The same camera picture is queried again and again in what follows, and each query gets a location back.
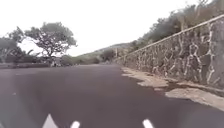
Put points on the pale pole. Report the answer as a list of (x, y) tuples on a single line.
[(116, 52)]

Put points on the green hillside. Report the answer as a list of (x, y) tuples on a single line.
[(100, 53)]

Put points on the dark grey asphalt road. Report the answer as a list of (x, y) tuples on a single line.
[(86, 93)]

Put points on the large spreading tree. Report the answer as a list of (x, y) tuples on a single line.
[(53, 38)]

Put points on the robot's own part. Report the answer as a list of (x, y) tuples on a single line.
[(75, 124), (147, 124)]

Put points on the pale sandy roadside strip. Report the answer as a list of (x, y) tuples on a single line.
[(196, 94)]

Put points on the dark roadside bushes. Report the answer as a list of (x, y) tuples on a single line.
[(15, 53)]

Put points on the grey stone wall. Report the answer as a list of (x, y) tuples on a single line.
[(180, 55)]

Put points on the bushes above stone wall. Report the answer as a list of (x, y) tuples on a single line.
[(176, 21)]

